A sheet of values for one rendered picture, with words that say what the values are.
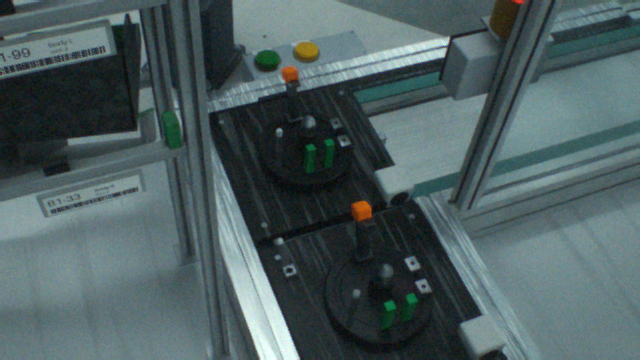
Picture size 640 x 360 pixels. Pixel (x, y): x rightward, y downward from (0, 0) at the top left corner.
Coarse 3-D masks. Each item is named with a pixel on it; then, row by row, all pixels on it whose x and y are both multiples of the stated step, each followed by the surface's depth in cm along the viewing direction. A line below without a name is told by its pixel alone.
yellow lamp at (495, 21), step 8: (496, 0) 75; (504, 0) 74; (496, 8) 75; (504, 8) 74; (512, 8) 73; (496, 16) 76; (504, 16) 75; (512, 16) 74; (496, 24) 76; (504, 24) 75; (512, 24) 75; (496, 32) 77; (504, 32) 76
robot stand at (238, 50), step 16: (208, 0) 109; (224, 0) 115; (208, 16) 112; (224, 16) 117; (208, 32) 114; (224, 32) 120; (208, 48) 117; (224, 48) 122; (240, 48) 129; (144, 64) 125; (208, 64) 120; (224, 64) 125; (208, 80) 122; (224, 80) 125
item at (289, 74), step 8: (288, 72) 98; (296, 72) 98; (288, 80) 98; (296, 80) 99; (288, 88) 100; (296, 88) 100; (288, 96) 100; (296, 96) 101; (288, 104) 102; (296, 104) 101; (296, 112) 102
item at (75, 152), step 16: (144, 112) 76; (144, 128) 73; (32, 144) 76; (48, 144) 84; (64, 144) 95; (80, 144) 97; (96, 144) 93; (112, 144) 89; (128, 144) 86; (32, 160) 75
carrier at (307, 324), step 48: (336, 240) 93; (384, 240) 94; (432, 240) 94; (288, 288) 88; (336, 288) 87; (384, 288) 83; (432, 288) 88; (336, 336) 85; (384, 336) 83; (432, 336) 85; (480, 336) 84
